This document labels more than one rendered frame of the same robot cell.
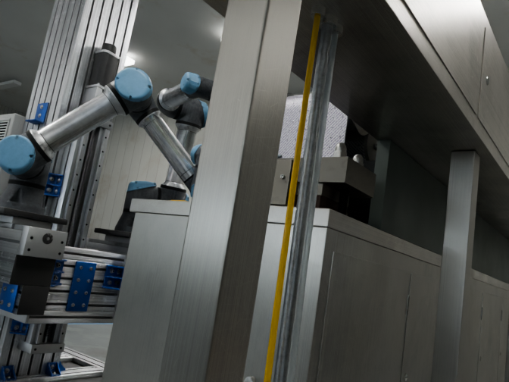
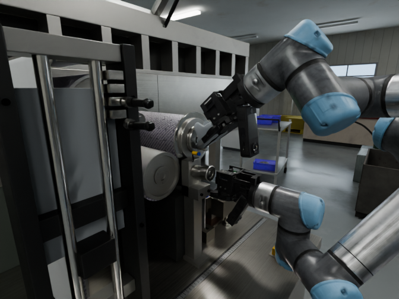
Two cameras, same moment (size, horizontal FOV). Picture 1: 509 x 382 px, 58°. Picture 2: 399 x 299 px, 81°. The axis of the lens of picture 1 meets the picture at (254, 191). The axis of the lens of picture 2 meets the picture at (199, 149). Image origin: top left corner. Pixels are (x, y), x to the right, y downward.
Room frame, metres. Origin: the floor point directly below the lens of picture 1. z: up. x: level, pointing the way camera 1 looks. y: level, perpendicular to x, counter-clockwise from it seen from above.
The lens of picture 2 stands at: (2.06, -0.04, 1.38)
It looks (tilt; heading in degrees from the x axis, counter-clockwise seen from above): 14 degrees down; 182
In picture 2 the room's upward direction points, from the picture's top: straight up
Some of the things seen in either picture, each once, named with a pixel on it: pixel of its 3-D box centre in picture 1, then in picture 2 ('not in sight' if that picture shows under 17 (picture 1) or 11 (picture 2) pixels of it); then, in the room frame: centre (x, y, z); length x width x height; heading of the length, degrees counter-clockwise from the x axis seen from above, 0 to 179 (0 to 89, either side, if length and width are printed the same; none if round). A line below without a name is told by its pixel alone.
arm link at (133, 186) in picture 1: (142, 195); not in sight; (1.98, 0.48, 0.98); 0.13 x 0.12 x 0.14; 119
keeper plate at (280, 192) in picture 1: (273, 182); not in sight; (1.10, -0.04, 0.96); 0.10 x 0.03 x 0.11; 51
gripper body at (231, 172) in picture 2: not in sight; (238, 186); (1.45, 0.05, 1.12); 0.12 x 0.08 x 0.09; 51
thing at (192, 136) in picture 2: not in sight; (196, 139); (1.43, -0.07, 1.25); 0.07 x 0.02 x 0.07; 141
